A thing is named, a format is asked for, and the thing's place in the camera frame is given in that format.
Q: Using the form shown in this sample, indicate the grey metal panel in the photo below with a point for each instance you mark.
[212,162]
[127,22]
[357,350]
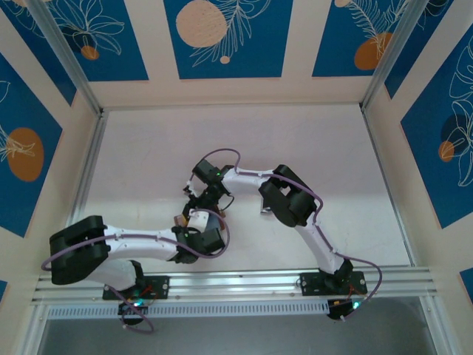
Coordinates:
[236,336]

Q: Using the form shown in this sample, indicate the controller board with LED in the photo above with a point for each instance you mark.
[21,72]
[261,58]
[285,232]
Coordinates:
[129,307]
[338,310]

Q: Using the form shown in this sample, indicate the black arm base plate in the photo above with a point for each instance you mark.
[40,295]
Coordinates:
[162,286]
[310,284]

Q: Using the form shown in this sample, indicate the aluminium frame post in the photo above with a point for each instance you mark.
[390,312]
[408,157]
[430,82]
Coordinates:
[392,55]
[68,55]

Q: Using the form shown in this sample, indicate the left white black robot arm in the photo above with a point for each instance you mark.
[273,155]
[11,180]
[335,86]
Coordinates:
[140,244]

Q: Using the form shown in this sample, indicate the silver credit card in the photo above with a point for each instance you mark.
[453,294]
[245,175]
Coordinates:
[266,211]

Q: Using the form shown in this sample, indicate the aluminium mounting rail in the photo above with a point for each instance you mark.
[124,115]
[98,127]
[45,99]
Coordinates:
[236,286]

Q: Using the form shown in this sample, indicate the brown leather card holder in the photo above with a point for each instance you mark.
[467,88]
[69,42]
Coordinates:
[216,223]

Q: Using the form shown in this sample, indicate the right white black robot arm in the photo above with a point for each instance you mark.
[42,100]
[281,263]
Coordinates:
[247,181]

